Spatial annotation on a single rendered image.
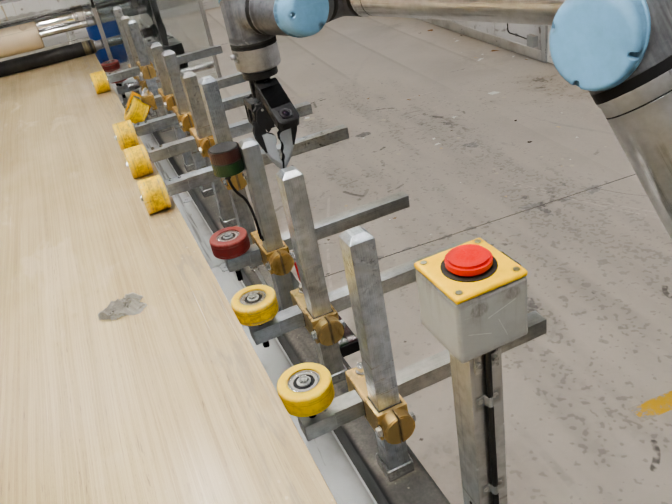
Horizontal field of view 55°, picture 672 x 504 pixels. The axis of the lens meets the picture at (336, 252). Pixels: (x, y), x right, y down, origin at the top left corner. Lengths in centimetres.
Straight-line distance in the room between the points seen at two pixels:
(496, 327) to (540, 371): 170
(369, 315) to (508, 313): 33
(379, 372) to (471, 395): 31
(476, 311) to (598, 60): 39
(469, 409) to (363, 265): 26
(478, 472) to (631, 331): 179
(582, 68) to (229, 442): 64
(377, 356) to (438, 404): 127
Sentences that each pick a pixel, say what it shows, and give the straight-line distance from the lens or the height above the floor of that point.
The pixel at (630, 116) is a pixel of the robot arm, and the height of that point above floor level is 122.
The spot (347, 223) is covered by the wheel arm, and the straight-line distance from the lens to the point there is 144.
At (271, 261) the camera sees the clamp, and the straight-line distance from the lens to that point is 133.
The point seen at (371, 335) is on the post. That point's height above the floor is 98.
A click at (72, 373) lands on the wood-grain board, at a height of 90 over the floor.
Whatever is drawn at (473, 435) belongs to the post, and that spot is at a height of 104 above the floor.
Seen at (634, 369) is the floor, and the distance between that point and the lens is 231.
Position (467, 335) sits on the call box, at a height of 118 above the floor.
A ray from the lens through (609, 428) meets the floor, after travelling 212.
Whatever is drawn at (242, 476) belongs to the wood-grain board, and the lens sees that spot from 87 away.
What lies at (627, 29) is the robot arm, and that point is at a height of 132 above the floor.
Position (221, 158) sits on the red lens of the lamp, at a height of 110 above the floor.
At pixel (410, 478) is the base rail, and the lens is 107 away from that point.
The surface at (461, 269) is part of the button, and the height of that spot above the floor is 123.
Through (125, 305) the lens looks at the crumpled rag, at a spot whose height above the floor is 91.
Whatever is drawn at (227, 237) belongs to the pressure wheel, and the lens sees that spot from 136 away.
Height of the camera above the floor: 153
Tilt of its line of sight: 31 degrees down
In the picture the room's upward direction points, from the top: 11 degrees counter-clockwise
